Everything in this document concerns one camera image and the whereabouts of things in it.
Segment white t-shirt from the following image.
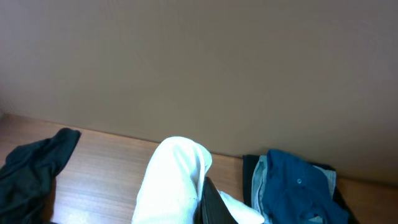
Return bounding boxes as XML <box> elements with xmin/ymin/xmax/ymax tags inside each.
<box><xmin>132</xmin><ymin>136</ymin><xmax>265</xmax><ymax>224</ymax></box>

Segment black t-shirt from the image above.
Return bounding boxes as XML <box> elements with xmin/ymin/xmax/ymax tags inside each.
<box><xmin>1</xmin><ymin>128</ymin><xmax>81</xmax><ymax>224</ymax></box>

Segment black folded garment under jeans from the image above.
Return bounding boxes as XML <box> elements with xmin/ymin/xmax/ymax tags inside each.
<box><xmin>243</xmin><ymin>154</ymin><xmax>359</xmax><ymax>224</ymax></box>

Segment light blue denim jeans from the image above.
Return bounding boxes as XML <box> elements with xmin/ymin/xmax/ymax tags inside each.
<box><xmin>251</xmin><ymin>156</ymin><xmax>336</xmax><ymax>224</ymax></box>

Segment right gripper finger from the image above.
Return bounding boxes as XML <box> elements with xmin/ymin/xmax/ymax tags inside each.
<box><xmin>195</xmin><ymin>177</ymin><xmax>238</xmax><ymax>224</ymax></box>

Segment dark blue folded garment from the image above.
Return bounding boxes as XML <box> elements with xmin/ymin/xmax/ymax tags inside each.
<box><xmin>261</xmin><ymin>149</ymin><xmax>349</xmax><ymax>224</ymax></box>

